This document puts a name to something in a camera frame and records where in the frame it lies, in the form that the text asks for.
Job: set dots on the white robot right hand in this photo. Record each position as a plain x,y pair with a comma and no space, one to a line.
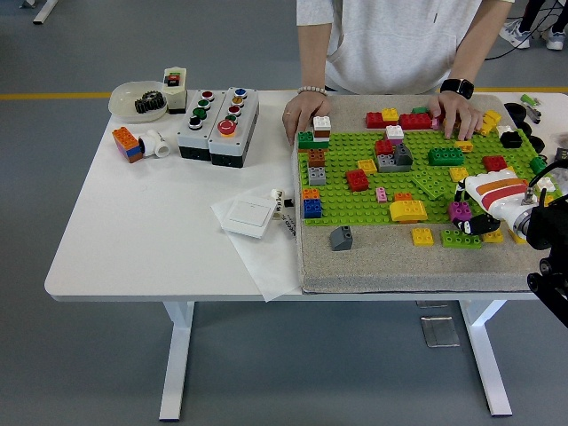
497,195

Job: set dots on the person's right hand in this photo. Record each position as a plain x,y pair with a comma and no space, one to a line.
308,108

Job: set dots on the person's left hand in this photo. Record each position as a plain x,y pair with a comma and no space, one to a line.
457,113

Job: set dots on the magenta toy brick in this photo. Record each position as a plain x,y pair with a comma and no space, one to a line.
458,210

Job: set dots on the yellow curved toy brick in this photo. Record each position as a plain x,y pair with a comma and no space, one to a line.
408,210

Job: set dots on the green studded baseplate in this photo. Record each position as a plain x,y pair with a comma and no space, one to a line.
355,210

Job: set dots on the person's right forearm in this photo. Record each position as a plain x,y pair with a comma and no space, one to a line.
313,57

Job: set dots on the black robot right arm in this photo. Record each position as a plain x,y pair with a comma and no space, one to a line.
548,226

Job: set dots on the person's left forearm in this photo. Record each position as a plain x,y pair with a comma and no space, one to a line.
470,53

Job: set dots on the thin brown toy brick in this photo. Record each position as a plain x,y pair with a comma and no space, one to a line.
322,134

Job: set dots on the dark green toy brick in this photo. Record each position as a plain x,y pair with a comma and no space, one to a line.
310,141

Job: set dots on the yellow stepped toy brick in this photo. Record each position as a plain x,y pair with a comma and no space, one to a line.
491,119

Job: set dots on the long red toy brick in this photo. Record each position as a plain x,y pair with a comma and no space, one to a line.
415,121

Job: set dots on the long dark green brick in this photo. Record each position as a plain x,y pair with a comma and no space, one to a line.
446,156

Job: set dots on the small white toy brick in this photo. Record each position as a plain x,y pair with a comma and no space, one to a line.
503,129

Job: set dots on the small green toy brick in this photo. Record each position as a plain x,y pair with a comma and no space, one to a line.
538,165

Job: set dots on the long lime green brick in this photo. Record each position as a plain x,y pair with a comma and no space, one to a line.
461,240

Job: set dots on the black toy brick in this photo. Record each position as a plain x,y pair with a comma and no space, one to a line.
510,139

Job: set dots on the lime green toy plate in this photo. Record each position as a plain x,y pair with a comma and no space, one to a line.
432,184

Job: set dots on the light grey toy brick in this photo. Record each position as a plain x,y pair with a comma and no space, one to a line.
317,176

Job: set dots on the dark grey sloped brick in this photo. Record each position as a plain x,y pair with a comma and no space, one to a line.
341,239
403,155

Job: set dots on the flat yellow toy brick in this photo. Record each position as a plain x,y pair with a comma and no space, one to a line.
367,166

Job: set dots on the long grey toy brick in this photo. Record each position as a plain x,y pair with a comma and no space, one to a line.
386,164

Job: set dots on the blue toy brick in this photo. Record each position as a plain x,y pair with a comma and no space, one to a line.
313,208

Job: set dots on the small pink toy brick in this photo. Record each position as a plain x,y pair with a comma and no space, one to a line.
381,194

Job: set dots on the multicolour toy brick stack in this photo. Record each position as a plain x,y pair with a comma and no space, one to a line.
128,148

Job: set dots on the black smartwatch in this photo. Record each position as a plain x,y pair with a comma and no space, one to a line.
457,87

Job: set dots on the small green part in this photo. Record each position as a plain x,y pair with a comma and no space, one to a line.
526,98

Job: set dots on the black and yellow connector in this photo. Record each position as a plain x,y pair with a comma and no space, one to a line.
562,154

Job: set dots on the grey emergency stop control box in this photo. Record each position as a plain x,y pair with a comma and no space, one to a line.
226,148

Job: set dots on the white labelled connector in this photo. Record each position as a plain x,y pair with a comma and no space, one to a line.
277,195

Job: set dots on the person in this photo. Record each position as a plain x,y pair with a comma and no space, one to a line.
517,35
395,44

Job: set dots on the grey three-button control box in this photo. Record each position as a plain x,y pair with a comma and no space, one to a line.
188,139

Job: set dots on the grey-brown mat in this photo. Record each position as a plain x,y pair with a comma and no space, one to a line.
386,270

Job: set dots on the white table leg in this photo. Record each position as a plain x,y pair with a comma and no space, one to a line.
177,355
481,337

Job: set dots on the metal floor plate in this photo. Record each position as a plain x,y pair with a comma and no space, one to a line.
439,332

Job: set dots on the white pipe tee fitting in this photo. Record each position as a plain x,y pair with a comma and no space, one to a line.
155,144

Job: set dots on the black metal gear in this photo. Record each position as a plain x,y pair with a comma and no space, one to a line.
148,104

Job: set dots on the white paper sheet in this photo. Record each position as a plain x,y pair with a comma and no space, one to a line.
266,275

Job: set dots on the white plastic bowl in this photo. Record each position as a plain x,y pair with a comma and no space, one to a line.
122,100

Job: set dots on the white furniture foot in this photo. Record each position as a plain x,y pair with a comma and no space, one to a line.
44,13

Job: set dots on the white wall switch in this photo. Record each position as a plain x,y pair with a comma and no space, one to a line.
246,215

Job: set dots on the cream switch box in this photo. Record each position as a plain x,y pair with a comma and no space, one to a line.
175,95

